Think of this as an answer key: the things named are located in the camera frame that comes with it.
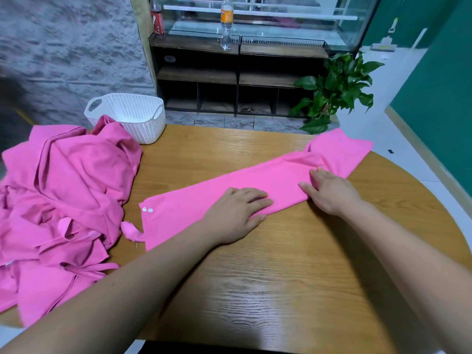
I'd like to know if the person's right hand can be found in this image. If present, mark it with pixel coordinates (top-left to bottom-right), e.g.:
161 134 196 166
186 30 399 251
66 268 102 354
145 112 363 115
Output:
298 166 364 219

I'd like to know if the person's left hand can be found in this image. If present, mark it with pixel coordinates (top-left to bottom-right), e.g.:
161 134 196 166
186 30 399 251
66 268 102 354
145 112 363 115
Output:
200 186 275 247

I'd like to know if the pink towel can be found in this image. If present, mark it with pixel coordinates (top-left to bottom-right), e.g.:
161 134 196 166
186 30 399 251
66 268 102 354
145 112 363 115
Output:
119 127 376 253

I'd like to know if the white woven plastic basket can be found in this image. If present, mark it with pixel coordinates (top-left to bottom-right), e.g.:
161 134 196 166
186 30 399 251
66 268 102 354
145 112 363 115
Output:
83 92 168 146

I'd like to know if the pile of pink cloths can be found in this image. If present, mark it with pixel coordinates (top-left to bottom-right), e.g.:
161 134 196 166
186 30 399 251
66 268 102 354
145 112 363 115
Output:
0 114 145 329

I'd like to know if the person's right forearm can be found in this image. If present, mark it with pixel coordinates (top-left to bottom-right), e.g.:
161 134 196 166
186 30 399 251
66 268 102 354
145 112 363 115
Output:
341 197 472 354

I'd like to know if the person's left forearm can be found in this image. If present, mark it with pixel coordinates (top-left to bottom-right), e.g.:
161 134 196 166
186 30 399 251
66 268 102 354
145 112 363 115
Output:
0 219 224 354

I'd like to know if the green potted plant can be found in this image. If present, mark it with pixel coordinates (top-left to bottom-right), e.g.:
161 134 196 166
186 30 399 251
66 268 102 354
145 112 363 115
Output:
288 51 386 136

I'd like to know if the dark wooden shelf cabinet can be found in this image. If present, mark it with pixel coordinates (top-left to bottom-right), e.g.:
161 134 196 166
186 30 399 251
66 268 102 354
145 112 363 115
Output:
149 32 349 119

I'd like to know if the white mop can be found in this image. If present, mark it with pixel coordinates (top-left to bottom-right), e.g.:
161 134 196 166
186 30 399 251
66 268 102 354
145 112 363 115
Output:
369 16 400 53

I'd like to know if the glass display case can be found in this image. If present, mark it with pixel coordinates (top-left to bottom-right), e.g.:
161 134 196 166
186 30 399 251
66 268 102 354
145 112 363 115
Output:
147 0 383 53

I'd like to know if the clear bottle with orange label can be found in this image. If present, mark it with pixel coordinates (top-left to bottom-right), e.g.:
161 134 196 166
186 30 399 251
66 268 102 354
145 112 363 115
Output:
219 0 236 52

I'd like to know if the red label cola bottle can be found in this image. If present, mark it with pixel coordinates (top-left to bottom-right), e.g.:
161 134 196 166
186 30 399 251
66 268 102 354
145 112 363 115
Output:
149 0 167 38

